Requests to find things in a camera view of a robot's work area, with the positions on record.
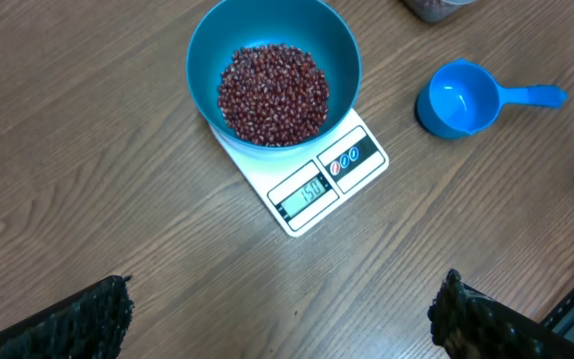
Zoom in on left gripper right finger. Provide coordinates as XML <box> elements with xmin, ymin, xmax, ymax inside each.
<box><xmin>428</xmin><ymin>269</ymin><xmax>574</xmax><ymax>359</ymax></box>

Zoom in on clear plastic food container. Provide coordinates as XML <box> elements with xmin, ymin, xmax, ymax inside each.
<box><xmin>402</xmin><ymin>0</ymin><xmax>476</xmax><ymax>23</ymax></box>

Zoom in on teal metal bowl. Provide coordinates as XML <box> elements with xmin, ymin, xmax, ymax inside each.
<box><xmin>185</xmin><ymin>0</ymin><xmax>362</xmax><ymax>151</ymax></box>

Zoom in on blue plastic measuring scoop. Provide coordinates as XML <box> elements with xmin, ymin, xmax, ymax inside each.
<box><xmin>416</xmin><ymin>59</ymin><xmax>568</xmax><ymax>140</ymax></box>

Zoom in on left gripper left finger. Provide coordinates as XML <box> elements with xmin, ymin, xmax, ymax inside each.
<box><xmin>0</xmin><ymin>275</ymin><xmax>134</xmax><ymax>359</ymax></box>

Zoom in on white digital kitchen scale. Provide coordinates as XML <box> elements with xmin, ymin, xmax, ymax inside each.
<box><xmin>213</xmin><ymin>110</ymin><xmax>389</xmax><ymax>237</ymax></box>

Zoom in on red beans in bowl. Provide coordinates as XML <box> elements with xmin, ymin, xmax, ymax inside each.
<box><xmin>217</xmin><ymin>44</ymin><xmax>330</xmax><ymax>148</ymax></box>

